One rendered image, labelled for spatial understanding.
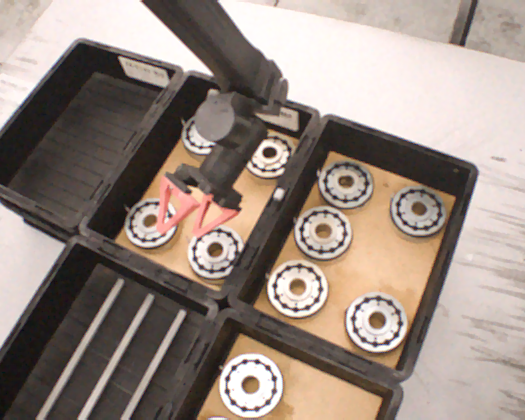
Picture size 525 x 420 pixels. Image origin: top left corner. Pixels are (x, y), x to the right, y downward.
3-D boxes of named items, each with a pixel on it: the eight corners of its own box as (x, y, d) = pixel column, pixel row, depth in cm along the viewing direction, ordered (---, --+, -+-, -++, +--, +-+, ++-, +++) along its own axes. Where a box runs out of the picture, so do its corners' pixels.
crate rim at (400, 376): (324, 118, 91) (324, 110, 89) (477, 172, 83) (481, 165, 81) (225, 307, 76) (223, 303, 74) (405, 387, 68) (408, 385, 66)
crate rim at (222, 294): (189, 75, 99) (187, 67, 97) (323, 118, 91) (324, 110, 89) (80, 236, 84) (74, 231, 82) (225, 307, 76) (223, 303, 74)
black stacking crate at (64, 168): (96, 71, 115) (78, 38, 105) (197, 104, 107) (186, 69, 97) (-3, 202, 100) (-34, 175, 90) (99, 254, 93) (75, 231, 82)
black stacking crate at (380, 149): (323, 147, 99) (324, 113, 89) (461, 198, 91) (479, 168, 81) (235, 321, 85) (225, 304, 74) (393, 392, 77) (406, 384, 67)
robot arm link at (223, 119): (291, 81, 70) (239, 75, 73) (262, 53, 59) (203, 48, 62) (273, 160, 70) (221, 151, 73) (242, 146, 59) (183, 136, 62)
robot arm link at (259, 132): (278, 129, 71) (250, 110, 73) (261, 119, 65) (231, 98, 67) (252, 168, 72) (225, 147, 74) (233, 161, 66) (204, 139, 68)
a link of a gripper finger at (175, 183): (193, 247, 72) (227, 196, 70) (165, 246, 65) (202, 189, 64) (164, 221, 74) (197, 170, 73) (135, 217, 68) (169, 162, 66)
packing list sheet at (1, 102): (-3, 72, 134) (-4, 71, 134) (57, 86, 129) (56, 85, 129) (-69, 161, 121) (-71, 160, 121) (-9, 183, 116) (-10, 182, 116)
